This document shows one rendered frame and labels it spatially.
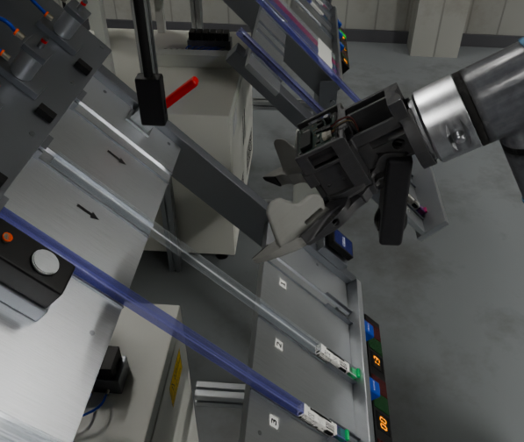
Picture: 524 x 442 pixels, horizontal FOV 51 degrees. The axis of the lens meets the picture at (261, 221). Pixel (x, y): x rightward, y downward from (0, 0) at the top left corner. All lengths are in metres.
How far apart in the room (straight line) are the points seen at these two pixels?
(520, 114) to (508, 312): 1.54
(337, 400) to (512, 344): 1.23
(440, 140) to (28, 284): 0.38
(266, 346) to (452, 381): 1.14
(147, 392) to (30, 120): 0.53
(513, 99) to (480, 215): 1.91
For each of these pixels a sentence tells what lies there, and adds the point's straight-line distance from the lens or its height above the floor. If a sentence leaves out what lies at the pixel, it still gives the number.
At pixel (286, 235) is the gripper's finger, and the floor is 1.04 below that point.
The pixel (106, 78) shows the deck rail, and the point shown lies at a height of 1.08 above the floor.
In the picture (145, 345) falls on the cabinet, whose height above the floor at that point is 0.62.
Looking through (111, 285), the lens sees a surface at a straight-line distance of 0.57.
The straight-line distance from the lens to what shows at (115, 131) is 0.74.
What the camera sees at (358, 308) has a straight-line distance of 0.90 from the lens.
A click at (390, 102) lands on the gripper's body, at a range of 0.53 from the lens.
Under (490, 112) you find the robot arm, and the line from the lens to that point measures 0.53.
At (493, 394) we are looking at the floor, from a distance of 1.81.
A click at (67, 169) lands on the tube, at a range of 0.63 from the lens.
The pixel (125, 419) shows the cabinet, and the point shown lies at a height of 0.62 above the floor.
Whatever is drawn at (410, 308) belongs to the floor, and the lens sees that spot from 1.94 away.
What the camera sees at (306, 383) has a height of 0.79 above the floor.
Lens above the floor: 1.40
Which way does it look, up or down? 39 degrees down
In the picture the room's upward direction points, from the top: straight up
